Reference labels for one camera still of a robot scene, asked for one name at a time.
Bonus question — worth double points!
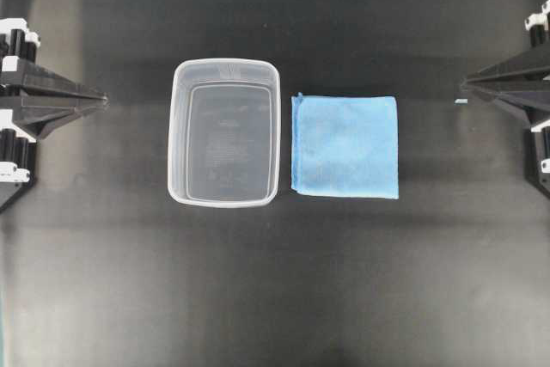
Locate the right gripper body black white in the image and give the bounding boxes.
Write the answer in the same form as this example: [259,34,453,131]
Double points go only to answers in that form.
[525,0,549,196]

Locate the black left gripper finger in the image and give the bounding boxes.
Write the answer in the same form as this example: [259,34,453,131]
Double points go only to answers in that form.
[1,56,107,101]
[8,95,107,140]

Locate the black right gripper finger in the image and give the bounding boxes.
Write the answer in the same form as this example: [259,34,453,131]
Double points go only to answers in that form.
[461,42,549,89]
[461,83,549,126]

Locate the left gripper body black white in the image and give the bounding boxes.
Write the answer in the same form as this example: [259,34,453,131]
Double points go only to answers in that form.
[1,18,40,211]

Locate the blue folded towel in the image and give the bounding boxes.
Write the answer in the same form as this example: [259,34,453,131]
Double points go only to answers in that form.
[291,94,399,199]

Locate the clear plastic container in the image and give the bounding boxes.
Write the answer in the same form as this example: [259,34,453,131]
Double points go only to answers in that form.
[167,58,281,208]

